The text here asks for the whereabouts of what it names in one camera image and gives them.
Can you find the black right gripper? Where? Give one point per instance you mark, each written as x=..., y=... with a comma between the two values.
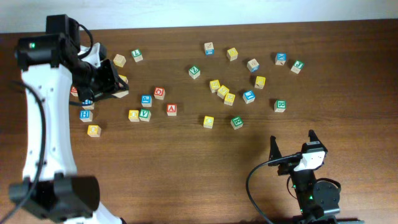
x=286, y=167

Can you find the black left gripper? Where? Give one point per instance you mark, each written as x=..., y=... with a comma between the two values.
x=112, y=84

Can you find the green R letter block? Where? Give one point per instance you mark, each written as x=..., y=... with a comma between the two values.
x=237, y=122

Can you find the red A letter block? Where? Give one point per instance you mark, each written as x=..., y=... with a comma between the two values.
x=171, y=109

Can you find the yellow C letter block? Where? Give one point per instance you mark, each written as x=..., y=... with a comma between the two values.
x=208, y=122

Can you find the red I letter block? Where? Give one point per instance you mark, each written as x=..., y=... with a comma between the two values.
x=121, y=94

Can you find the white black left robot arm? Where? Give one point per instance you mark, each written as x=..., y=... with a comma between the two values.
x=51, y=65

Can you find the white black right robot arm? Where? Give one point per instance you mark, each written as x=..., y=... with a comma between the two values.
x=318, y=199

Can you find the yellow G letter block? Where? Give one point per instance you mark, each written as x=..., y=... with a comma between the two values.
x=124, y=78

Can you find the plain wood yellow block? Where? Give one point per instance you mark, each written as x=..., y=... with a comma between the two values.
x=119, y=60

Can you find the blue H block upper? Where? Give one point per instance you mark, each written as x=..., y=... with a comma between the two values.
x=88, y=105

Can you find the red M letter block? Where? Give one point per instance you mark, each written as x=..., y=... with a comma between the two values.
x=74, y=91

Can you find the blue H letter block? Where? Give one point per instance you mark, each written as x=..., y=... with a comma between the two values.
x=86, y=115

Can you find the green L letter block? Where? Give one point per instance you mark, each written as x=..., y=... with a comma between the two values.
x=137, y=55

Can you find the green R block right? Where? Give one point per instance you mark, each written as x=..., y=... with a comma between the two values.
x=280, y=106

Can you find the yellow O letter block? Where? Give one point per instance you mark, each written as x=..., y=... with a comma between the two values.
x=133, y=115

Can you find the blue P letter block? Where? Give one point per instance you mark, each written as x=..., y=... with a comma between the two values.
x=146, y=101

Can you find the yellow D letter block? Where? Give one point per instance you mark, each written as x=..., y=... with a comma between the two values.
x=94, y=131

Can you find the green V letter block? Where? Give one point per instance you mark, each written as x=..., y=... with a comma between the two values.
x=145, y=115

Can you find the red Q letter block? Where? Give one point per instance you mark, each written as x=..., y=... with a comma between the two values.
x=159, y=93

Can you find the blue I letter block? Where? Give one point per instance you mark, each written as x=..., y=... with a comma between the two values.
x=248, y=96

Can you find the yellow block right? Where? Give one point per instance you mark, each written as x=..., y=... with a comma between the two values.
x=260, y=82

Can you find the yellow E letter block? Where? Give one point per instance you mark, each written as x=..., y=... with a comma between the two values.
x=229, y=99

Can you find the green J letter block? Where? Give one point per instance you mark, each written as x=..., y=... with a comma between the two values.
x=297, y=66

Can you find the blue K letter block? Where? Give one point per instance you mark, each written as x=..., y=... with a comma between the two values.
x=280, y=58

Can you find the green Z letter block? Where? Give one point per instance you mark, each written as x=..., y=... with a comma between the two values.
x=194, y=72

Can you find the yellow M letter block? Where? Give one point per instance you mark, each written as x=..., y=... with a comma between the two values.
x=222, y=91

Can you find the wood block blue D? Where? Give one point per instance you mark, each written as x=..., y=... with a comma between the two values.
x=253, y=65

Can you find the yellow S letter block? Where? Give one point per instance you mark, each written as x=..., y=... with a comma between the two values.
x=214, y=85

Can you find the blue sided wood block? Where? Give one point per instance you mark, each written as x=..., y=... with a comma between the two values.
x=209, y=48

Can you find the yellow block top centre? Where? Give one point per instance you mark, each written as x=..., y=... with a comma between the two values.
x=232, y=54

